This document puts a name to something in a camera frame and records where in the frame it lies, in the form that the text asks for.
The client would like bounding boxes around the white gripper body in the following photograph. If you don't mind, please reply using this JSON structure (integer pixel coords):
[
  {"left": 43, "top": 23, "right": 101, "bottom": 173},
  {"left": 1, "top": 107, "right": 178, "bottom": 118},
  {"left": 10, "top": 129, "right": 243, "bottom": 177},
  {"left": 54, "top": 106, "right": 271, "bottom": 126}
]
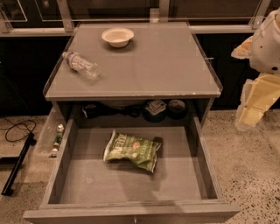
[{"left": 249, "top": 8, "right": 280, "bottom": 74}]

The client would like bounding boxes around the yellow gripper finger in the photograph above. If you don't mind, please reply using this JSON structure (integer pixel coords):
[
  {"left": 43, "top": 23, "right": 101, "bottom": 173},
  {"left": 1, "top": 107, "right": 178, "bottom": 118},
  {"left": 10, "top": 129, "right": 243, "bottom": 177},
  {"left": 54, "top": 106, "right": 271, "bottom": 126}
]
[
  {"left": 234, "top": 73, "right": 280, "bottom": 131},
  {"left": 231, "top": 36, "right": 253, "bottom": 60}
]

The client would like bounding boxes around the green jalapeno chip bag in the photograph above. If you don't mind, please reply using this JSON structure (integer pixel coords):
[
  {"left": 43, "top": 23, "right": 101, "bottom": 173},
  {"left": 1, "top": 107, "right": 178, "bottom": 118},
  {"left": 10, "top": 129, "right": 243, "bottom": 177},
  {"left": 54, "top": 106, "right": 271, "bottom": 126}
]
[{"left": 103, "top": 130, "right": 162, "bottom": 173}]

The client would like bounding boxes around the grey cabinet with counter top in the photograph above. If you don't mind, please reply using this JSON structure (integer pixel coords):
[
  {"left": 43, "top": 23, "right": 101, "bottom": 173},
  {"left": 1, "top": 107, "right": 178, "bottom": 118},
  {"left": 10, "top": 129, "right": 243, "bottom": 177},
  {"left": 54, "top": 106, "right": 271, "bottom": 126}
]
[{"left": 44, "top": 22, "right": 222, "bottom": 121}]

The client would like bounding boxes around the black object under counter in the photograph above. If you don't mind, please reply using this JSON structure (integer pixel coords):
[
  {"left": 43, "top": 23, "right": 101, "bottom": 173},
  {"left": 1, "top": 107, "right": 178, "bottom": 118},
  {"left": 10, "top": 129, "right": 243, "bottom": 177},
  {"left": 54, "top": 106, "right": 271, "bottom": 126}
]
[{"left": 81, "top": 101, "right": 143, "bottom": 119}]

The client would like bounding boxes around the open grey top drawer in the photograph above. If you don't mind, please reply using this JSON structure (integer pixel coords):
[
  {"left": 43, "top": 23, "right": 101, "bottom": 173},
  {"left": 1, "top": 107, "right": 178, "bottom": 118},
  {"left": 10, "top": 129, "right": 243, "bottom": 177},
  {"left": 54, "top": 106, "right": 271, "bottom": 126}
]
[{"left": 24, "top": 115, "right": 240, "bottom": 224}]

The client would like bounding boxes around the black round container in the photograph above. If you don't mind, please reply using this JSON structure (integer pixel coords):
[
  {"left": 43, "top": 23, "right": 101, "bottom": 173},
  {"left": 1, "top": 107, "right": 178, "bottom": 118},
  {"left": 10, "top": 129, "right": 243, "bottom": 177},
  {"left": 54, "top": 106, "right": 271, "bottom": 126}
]
[{"left": 166, "top": 100, "right": 186, "bottom": 120}]

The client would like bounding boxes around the stack of packets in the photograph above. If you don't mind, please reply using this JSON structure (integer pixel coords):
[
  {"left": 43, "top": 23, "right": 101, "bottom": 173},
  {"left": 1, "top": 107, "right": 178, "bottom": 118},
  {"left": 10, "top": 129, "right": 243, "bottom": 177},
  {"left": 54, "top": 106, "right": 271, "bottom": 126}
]
[{"left": 145, "top": 99, "right": 166, "bottom": 116}]

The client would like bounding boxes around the white paper bowl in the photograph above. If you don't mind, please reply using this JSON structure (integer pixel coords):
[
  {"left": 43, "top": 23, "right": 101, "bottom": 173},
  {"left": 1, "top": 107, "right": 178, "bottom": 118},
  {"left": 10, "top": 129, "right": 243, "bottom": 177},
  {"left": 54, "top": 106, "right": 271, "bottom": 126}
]
[{"left": 101, "top": 27, "right": 134, "bottom": 48}]

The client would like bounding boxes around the clear plastic water bottle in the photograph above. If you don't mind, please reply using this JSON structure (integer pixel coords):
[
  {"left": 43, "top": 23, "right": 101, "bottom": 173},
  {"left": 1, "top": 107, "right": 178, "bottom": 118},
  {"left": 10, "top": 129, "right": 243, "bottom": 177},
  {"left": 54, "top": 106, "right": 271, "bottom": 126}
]
[{"left": 62, "top": 52, "right": 99, "bottom": 81}]

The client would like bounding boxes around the small bottle in bin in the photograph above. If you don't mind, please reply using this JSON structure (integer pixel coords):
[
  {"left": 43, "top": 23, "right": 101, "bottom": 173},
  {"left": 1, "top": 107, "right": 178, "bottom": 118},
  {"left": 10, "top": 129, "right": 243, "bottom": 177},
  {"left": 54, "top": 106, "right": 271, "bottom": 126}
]
[{"left": 53, "top": 124, "right": 65, "bottom": 149}]

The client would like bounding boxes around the clear plastic bin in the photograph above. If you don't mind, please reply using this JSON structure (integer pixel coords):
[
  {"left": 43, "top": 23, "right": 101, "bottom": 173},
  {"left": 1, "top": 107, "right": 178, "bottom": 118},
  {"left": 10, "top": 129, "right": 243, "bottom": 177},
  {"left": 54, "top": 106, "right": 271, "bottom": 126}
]
[{"left": 35, "top": 108, "right": 66, "bottom": 158}]

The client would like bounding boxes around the black metal stand bar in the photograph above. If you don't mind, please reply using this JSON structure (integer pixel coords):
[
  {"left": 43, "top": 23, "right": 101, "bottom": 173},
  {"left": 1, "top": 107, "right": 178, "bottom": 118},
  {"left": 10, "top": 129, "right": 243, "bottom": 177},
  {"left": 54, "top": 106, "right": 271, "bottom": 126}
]
[{"left": 1, "top": 132, "right": 36, "bottom": 196}]

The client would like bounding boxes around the metal railing frame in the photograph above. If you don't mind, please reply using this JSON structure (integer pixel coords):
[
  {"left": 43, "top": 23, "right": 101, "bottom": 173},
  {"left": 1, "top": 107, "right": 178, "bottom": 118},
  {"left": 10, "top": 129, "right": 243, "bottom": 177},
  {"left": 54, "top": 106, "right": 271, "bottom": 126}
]
[{"left": 0, "top": 0, "right": 280, "bottom": 37}]

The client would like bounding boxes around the black cable on floor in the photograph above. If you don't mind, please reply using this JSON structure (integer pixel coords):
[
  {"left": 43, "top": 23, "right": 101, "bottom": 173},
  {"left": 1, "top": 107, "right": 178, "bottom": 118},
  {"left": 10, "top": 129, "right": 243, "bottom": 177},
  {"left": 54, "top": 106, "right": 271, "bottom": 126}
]
[{"left": 0, "top": 116, "right": 38, "bottom": 144}]

